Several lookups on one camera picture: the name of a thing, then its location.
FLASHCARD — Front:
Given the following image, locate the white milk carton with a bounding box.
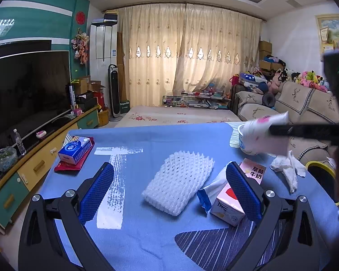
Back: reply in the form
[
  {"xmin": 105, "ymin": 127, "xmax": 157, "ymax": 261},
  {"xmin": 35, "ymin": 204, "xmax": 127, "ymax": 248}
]
[{"xmin": 244, "ymin": 112, "xmax": 289, "ymax": 156}]

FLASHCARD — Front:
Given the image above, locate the white paper cup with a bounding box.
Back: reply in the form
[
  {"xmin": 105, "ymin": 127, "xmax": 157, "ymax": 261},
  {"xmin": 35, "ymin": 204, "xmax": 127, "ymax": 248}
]
[{"xmin": 238, "ymin": 122, "xmax": 258, "ymax": 156}]

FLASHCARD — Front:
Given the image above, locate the yellow rimmed blue trash bin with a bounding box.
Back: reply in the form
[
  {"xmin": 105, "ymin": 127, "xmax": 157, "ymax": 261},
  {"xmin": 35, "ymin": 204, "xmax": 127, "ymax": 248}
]
[{"xmin": 306, "ymin": 161, "xmax": 339, "ymax": 207}]

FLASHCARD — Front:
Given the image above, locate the pink strawberry milk carton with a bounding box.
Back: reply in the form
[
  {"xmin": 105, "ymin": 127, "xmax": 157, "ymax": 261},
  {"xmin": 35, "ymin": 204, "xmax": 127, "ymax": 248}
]
[{"xmin": 210, "ymin": 158, "xmax": 266, "ymax": 226}]

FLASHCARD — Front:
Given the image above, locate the blue white snack wrapper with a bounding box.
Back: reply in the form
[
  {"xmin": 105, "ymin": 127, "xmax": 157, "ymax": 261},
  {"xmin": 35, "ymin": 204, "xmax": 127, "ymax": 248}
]
[{"xmin": 196, "ymin": 166, "xmax": 228, "ymax": 213}]

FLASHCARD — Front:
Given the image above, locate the red cloth pouch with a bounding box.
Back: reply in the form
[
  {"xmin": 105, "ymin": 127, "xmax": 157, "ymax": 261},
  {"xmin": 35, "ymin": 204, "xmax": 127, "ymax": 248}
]
[{"xmin": 54, "ymin": 136, "xmax": 95, "ymax": 173}]

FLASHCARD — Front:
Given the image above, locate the beige sectional sofa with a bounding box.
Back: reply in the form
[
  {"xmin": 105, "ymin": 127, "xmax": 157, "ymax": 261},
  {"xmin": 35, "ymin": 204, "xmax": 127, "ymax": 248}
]
[{"xmin": 233, "ymin": 82, "xmax": 339, "ymax": 165}]

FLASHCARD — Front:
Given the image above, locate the white crumpled tissue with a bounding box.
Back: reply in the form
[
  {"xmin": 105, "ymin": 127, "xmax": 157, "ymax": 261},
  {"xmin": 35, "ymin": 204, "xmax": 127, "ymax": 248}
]
[{"xmin": 270, "ymin": 150, "xmax": 307, "ymax": 194}]

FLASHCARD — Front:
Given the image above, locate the blue tissue box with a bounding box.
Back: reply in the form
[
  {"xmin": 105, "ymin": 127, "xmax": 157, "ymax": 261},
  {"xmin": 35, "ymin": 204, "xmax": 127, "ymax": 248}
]
[{"xmin": 58, "ymin": 136, "xmax": 92, "ymax": 165}]

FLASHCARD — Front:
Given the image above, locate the pile of plush toys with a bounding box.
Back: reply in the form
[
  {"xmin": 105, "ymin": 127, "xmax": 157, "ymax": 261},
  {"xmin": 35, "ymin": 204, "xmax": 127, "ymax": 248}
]
[{"xmin": 252, "ymin": 54, "xmax": 331, "ymax": 95}]

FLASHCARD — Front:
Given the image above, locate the white foam fruit net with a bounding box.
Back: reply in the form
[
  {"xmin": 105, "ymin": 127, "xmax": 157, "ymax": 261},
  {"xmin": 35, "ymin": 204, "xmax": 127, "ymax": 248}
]
[{"xmin": 142, "ymin": 151, "xmax": 215, "ymax": 217}]

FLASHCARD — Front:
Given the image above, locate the blue tablecloth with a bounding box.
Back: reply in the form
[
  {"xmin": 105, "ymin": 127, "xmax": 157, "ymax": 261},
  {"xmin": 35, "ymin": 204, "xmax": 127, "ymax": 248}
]
[{"xmin": 19, "ymin": 124, "xmax": 339, "ymax": 270}]

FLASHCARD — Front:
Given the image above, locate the clear water bottle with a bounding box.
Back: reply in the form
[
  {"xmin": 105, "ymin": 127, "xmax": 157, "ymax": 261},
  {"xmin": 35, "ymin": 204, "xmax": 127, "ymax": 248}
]
[{"xmin": 13, "ymin": 128, "xmax": 26, "ymax": 156}]

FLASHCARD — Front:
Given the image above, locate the green yellow tv cabinet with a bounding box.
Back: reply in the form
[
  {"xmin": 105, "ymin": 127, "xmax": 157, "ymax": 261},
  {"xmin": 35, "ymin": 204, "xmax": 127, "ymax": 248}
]
[{"xmin": 0, "ymin": 106, "xmax": 99, "ymax": 234}]

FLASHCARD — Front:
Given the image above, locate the floral cream floor mat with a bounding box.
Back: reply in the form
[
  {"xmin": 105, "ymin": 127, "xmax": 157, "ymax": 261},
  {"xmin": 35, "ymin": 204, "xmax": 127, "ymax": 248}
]
[{"xmin": 115, "ymin": 106, "xmax": 241, "ymax": 128}]

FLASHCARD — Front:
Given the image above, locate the glass ashtray bowl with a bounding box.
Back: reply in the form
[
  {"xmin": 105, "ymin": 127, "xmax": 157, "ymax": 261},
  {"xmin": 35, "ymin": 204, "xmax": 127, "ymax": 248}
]
[{"xmin": 0, "ymin": 147, "xmax": 17, "ymax": 173}]

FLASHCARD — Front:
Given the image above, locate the low glass shelf with books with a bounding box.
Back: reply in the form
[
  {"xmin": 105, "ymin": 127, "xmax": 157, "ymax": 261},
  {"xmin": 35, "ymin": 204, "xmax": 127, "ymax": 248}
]
[{"xmin": 162, "ymin": 88, "xmax": 231, "ymax": 110}]

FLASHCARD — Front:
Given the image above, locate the black flat television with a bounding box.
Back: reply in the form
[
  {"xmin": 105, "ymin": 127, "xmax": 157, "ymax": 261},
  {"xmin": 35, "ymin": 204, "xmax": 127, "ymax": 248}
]
[{"xmin": 0, "ymin": 50, "xmax": 71, "ymax": 149}]

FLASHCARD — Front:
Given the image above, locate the black tower fan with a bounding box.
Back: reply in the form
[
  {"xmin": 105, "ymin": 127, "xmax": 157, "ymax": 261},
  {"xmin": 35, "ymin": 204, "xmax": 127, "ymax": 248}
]
[{"xmin": 108, "ymin": 64, "xmax": 122, "ymax": 122}]

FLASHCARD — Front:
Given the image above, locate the hanging flower decoration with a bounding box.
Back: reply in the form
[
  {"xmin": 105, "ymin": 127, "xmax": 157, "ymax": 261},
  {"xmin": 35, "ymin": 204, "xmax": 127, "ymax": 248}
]
[{"xmin": 71, "ymin": 28, "xmax": 90, "ymax": 65}]

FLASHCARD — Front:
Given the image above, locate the white standing air conditioner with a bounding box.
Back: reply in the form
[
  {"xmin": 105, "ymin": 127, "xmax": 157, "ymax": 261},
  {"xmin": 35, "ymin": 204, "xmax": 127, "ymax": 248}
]
[{"xmin": 89, "ymin": 15, "xmax": 118, "ymax": 107}]

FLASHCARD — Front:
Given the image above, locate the beige embroidered curtain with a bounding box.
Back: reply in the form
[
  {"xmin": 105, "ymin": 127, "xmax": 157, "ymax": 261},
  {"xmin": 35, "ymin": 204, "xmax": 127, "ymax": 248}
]
[{"xmin": 118, "ymin": 3, "xmax": 263, "ymax": 106}]

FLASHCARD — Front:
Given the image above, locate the framed wall painting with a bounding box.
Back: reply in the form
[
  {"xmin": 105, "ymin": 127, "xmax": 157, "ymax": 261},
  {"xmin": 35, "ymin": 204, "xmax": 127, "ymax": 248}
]
[{"xmin": 315, "ymin": 13, "xmax": 339, "ymax": 60}]

